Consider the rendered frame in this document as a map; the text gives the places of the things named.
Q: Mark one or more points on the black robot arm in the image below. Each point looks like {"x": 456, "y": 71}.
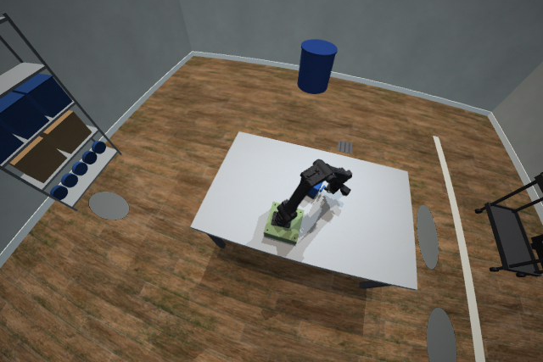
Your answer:
{"x": 318, "y": 173}

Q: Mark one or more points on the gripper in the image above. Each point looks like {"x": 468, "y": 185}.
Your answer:
{"x": 329, "y": 188}

